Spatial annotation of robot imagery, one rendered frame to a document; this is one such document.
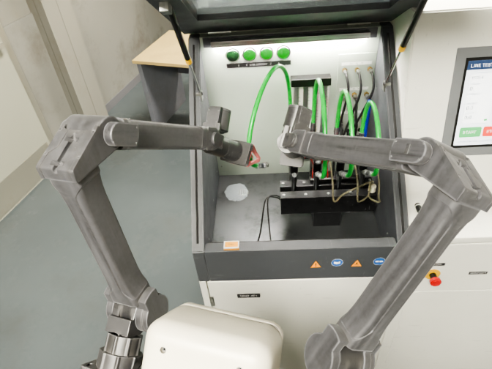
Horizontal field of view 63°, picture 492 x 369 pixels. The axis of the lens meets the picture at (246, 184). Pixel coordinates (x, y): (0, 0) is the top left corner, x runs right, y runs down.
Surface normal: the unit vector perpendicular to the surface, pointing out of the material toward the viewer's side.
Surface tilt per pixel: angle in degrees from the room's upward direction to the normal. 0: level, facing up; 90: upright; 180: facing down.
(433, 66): 76
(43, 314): 0
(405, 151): 57
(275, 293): 90
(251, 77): 90
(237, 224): 0
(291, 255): 90
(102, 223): 84
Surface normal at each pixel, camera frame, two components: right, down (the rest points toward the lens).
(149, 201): -0.07, -0.76
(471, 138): -0.04, 0.45
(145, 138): 0.92, 0.16
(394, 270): -0.84, -0.22
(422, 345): -0.02, 0.65
